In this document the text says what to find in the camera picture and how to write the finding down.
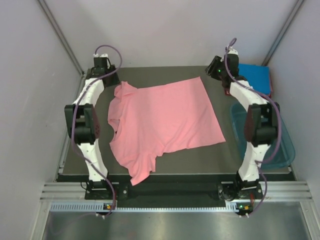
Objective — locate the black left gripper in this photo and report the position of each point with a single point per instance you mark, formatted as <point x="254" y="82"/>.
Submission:
<point x="115" y="80"/>

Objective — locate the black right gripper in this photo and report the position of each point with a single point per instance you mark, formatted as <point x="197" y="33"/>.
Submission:
<point x="210" y="69"/>

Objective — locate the pink t-shirt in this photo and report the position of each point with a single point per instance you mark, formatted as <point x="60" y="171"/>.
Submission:
<point x="149" y="122"/>

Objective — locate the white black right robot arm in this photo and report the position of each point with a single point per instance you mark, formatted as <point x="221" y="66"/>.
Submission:
<point x="261" y="126"/>

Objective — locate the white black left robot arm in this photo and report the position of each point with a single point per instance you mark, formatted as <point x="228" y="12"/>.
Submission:
<point x="84" y="129"/>

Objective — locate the folded dark red t-shirt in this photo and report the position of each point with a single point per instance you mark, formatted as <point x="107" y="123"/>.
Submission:
<point x="264" y="86"/>

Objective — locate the folded blue t-shirt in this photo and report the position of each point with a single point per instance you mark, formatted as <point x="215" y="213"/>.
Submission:
<point x="256" y="72"/>

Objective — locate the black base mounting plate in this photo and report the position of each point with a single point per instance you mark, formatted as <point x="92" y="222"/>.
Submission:
<point x="213" y="190"/>

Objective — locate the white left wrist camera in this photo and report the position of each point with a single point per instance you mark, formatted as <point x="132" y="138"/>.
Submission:
<point x="104" y="55"/>

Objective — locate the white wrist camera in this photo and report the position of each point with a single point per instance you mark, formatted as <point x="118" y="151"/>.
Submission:
<point x="104" y="55"/>
<point x="229" y="50"/>

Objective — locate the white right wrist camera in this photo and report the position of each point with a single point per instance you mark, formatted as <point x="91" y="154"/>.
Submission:
<point x="229" y="50"/>

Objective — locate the aluminium frame rail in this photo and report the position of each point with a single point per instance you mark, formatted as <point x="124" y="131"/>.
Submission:
<point x="277" y="191"/>

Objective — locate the grey slotted cable duct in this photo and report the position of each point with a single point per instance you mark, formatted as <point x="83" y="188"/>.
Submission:
<point x="101" y="207"/>

